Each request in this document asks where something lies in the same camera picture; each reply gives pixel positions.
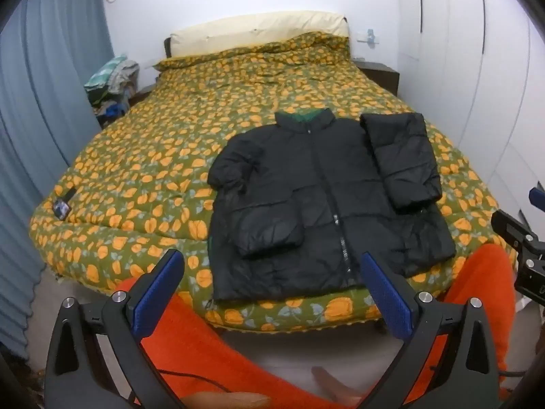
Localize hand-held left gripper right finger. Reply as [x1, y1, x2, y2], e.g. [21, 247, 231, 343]
[360, 251, 501, 409]

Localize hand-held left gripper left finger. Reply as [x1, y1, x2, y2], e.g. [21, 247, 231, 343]
[45, 248, 186, 409]

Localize black puffer jacket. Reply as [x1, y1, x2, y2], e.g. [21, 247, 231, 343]
[207, 108, 457, 302]

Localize pile of clothes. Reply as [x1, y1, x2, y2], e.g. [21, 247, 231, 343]
[84, 54, 140, 121]

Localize orange trousers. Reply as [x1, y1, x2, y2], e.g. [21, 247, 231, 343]
[115, 243, 519, 409]

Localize person's bare foot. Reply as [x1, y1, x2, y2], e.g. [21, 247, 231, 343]
[311, 366, 363, 408]

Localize small black device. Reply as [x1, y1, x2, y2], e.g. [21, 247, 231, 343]
[53, 187, 78, 221]

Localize green orange floral quilt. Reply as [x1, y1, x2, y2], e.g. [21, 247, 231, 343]
[29, 32, 519, 334]

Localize white wardrobe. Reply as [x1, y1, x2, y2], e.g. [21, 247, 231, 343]
[396, 0, 545, 222]

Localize dark wooden nightstand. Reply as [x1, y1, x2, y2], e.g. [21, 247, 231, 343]
[353, 60, 401, 97]

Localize blue curtain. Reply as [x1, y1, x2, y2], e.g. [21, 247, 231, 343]
[0, 0, 115, 361]

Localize cream pillow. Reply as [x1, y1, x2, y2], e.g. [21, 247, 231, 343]
[169, 10, 351, 58]

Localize black cable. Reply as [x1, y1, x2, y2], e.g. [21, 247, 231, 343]
[152, 368, 233, 393]

